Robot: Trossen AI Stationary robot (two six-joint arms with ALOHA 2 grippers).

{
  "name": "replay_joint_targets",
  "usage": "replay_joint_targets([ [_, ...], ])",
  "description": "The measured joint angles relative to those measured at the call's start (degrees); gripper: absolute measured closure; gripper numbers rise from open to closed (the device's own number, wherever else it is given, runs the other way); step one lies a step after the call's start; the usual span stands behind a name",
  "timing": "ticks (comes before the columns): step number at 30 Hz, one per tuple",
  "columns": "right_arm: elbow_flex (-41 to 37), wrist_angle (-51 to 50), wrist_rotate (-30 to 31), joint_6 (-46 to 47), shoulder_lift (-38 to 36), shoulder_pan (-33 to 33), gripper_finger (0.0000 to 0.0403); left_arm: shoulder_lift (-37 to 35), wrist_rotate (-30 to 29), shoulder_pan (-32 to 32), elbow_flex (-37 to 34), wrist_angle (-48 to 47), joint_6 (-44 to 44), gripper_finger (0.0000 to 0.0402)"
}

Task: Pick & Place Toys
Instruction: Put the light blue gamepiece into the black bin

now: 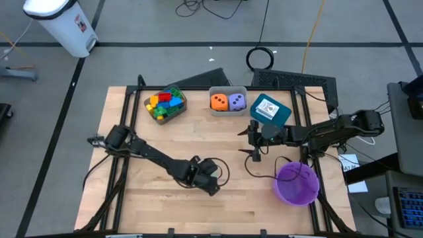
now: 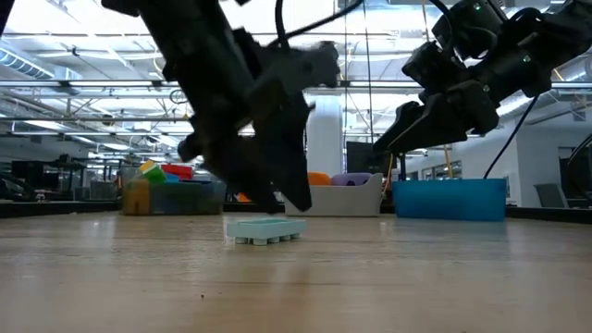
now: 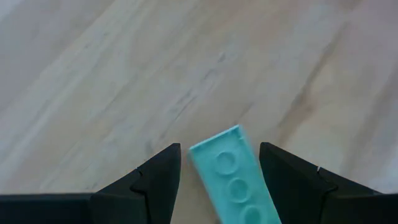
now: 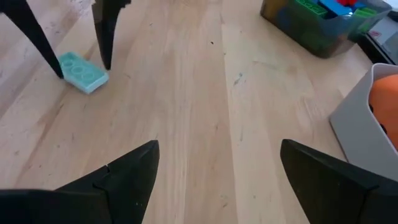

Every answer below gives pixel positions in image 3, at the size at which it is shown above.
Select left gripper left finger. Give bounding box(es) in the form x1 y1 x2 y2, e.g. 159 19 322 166
90 142 182 224

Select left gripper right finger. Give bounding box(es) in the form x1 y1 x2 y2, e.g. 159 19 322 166
259 141 382 224

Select mint toy plate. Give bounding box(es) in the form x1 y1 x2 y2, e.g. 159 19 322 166
188 124 282 224

